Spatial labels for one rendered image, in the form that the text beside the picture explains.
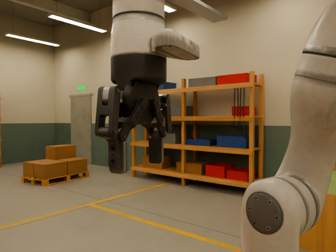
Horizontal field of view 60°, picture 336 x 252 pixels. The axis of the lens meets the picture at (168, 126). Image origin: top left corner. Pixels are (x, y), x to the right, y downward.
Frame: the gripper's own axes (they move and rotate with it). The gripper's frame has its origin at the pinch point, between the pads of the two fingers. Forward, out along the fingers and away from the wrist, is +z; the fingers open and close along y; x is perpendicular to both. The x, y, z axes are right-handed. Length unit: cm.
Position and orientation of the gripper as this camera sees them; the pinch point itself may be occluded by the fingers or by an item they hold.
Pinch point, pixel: (139, 163)
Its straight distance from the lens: 40.2
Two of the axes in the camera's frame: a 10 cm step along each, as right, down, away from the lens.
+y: -4.7, 0.2, -8.8
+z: 0.0, 10.0, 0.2
